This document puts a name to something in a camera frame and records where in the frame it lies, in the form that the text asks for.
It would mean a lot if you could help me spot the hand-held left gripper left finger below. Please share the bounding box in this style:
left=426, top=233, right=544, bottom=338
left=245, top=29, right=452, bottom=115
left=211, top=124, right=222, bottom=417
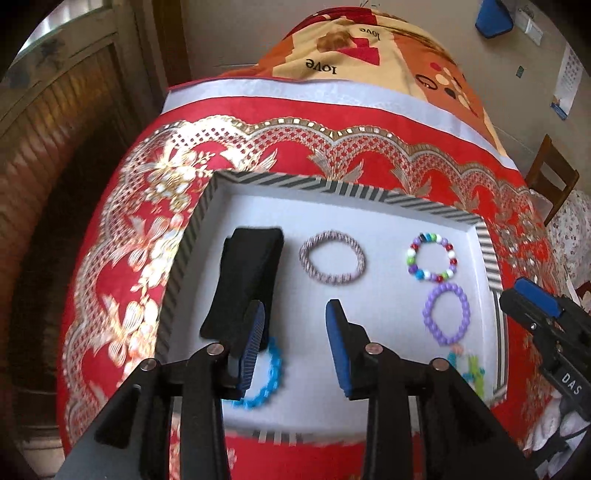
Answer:
left=55, top=300, right=266, bottom=480

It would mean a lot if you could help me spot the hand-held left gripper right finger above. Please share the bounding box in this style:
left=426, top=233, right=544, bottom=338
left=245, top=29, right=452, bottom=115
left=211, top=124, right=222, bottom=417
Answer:
left=325, top=299, right=539, bottom=480

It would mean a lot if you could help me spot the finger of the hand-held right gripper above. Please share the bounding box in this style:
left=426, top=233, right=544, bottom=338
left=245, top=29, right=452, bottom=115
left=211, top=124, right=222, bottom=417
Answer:
left=499, top=288, right=550, bottom=340
left=513, top=277, right=564, bottom=319

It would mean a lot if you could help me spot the blue bead bracelet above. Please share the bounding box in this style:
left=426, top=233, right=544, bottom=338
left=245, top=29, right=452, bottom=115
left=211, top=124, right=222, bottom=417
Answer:
left=231, top=336, right=283, bottom=409

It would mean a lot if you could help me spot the purple bead bracelet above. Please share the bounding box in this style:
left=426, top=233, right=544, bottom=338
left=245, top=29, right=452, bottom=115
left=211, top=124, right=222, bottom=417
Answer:
left=422, top=282, right=472, bottom=347

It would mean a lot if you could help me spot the pink woven bracelet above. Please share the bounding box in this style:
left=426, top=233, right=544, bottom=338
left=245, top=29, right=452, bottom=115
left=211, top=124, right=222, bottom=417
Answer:
left=298, top=229, right=365, bottom=286

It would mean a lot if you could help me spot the green teal flower bead bracelet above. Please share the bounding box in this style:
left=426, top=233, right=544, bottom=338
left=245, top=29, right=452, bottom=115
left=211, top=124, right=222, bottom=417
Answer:
left=445, top=344, right=485, bottom=400

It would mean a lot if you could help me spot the black cloth pouch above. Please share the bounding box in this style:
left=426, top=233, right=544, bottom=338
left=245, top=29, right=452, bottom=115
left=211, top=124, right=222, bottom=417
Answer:
left=199, top=226, right=284, bottom=352

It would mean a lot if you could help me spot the multicolour bead bracelet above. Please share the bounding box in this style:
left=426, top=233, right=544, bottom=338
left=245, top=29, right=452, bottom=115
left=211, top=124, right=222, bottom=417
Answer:
left=405, top=232, right=460, bottom=283

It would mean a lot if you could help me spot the white tray striped rim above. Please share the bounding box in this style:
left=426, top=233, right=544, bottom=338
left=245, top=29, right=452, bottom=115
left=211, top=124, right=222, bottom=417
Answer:
left=157, top=171, right=509, bottom=446

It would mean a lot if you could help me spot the person's right hand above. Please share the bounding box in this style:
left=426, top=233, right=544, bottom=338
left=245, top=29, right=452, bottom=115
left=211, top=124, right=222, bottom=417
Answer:
left=522, top=399, right=591, bottom=467

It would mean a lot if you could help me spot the floral bedding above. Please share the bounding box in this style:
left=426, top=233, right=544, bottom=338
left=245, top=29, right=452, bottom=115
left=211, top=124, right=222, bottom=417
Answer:
left=547, top=189, right=591, bottom=296

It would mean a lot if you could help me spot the wooden chair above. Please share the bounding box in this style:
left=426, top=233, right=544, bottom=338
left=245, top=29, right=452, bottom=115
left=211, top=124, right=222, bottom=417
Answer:
left=526, top=134, right=580, bottom=227

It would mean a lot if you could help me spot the red floral tablecloth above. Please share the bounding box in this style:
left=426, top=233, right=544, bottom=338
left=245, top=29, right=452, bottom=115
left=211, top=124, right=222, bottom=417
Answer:
left=55, top=80, right=568, bottom=480

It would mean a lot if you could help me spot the orange printed blanket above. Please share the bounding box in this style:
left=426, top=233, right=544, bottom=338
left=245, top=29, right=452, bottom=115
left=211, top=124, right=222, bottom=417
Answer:
left=217, top=9, right=509, bottom=158

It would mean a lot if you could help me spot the blue bag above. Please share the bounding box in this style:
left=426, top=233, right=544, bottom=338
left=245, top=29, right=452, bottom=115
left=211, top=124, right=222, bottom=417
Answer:
left=475, top=0, right=514, bottom=40

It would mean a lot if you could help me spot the wooden cabinet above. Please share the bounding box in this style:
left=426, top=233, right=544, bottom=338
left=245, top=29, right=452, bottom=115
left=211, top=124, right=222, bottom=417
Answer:
left=0, top=14, right=195, bottom=462

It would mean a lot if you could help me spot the wall calendar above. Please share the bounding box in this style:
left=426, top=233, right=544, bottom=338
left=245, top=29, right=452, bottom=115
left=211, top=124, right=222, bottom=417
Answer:
left=549, top=44, right=583, bottom=121

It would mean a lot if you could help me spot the white wall socket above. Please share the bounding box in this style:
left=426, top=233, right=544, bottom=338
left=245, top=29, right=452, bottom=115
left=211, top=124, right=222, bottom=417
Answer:
left=515, top=9, right=546, bottom=46

